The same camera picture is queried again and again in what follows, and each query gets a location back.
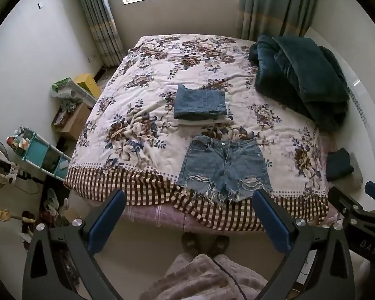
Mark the pile of shoes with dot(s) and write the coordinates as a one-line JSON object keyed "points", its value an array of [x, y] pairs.
{"points": [[51, 206]]}

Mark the folded blue denim pants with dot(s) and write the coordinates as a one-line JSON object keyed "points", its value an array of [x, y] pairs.
{"points": [[200, 101]]}

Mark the folded white garment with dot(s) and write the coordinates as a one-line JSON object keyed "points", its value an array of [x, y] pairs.
{"points": [[206, 122]]}

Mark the dark green plush blanket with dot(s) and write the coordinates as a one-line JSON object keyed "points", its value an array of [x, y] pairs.
{"points": [[300, 75]]}

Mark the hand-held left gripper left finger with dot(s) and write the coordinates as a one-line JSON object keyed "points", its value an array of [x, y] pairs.
{"points": [[103, 222]]}

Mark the yellow box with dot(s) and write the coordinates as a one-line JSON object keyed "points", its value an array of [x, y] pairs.
{"points": [[87, 84]]}

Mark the green and white plastic bag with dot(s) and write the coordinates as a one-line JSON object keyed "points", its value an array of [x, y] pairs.
{"points": [[61, 87]]}

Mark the person's fuzzy pink pants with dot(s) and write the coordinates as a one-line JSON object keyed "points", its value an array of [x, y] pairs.
{"points": [[200, 278]]}

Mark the small dark folded cloth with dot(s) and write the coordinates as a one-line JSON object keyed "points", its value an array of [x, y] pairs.
{"points": [[339, 164]]}

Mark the frayed denim shorts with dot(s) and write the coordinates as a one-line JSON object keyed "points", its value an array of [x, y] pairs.
{"points": [[225, 168]]}

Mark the wooden broom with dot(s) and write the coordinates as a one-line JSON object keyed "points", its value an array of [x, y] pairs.
{"points": [[3, 215]]}

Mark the teal storage rack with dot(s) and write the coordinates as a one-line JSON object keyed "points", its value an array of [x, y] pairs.
{"points": [[39, 150]]}

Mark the floral bed blanket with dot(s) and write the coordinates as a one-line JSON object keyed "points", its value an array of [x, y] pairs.
{"points": [[150, 78]]}

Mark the pink bed sheet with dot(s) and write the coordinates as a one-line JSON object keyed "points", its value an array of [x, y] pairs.
{"points": [[150, 215]]}

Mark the white bed headboard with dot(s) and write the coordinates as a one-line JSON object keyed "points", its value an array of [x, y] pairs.
{"points": [[362, 106]]}

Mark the green striped curtain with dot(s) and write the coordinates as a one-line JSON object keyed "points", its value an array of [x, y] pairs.
{"points": [[268, 3], [101, 22]]}

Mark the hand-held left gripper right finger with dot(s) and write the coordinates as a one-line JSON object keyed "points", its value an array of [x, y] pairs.
{"points": [[273, 222]]}

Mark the cardboard box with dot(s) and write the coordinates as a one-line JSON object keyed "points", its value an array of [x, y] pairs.
{"points": [[73, 122]]}

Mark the person's brown slipper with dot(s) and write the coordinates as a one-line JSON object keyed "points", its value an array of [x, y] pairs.
{"points": [[192, 245], [219, 244]]}

